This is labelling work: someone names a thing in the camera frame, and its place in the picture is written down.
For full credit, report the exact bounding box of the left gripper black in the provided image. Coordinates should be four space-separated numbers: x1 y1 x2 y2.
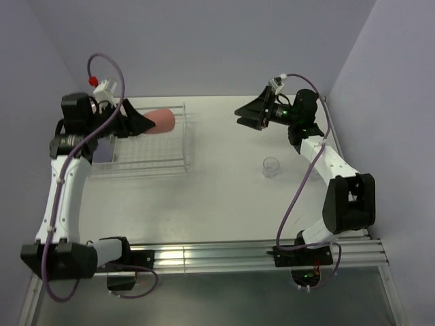
86 99 154 141

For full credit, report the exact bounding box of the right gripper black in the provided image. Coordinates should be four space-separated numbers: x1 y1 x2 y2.
234 86 298 131

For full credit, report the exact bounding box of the red plastic cup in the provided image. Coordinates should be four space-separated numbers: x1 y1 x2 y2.
145 108 175 134

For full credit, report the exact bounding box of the purple plastic cup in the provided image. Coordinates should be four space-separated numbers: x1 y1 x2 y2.
93 139 114 163

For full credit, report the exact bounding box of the clear glass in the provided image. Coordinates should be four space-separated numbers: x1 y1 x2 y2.
262 157 280 178
309 168 322 182

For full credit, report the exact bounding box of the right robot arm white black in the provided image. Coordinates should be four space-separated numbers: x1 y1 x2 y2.
234 86 376 265

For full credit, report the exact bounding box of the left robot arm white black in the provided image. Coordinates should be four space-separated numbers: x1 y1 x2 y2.
20 92 156 281

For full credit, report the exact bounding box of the clear acrylic dish rack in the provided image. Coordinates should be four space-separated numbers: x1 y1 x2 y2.
90 104 191 179

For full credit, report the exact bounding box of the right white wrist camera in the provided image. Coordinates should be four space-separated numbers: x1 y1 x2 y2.
268 73 288 95

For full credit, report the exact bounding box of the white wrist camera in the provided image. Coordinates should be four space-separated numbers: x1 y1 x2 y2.
93 78 118 105
268 73 288 95

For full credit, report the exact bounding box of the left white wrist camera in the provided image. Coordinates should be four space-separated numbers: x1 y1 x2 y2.
93 78 118 105

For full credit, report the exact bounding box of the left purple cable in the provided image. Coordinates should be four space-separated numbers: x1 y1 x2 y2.
42 53 159 302

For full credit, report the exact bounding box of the purple cable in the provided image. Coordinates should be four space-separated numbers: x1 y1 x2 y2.
42 53 159 302
275 73 341 290

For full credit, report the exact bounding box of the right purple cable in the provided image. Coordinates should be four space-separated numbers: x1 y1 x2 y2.
275 73 341 290

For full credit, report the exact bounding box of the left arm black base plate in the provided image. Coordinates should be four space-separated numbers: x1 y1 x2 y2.
97 250 156 273

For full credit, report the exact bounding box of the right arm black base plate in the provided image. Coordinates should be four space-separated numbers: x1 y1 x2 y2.
266 246 333 268

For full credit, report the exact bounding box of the aluminium mounting rail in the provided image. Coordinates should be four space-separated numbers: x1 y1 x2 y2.
96 236 387 277

